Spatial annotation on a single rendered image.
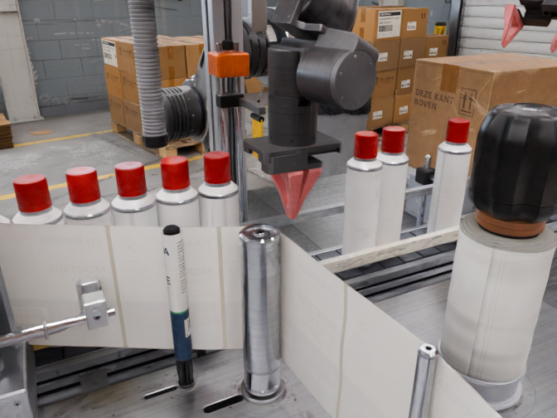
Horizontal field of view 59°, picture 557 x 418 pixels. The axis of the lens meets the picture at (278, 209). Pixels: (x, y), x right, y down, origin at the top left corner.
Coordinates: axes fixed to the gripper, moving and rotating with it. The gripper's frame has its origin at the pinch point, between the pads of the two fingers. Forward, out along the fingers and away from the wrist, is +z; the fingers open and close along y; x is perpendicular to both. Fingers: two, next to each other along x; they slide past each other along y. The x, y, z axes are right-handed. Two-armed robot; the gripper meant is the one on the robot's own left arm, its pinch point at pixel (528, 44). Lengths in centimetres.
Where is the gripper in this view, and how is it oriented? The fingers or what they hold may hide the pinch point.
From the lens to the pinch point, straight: 112.0
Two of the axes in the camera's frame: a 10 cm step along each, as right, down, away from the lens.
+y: 6.1, 3.4, -7.2
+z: -5.1, 8.6, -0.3
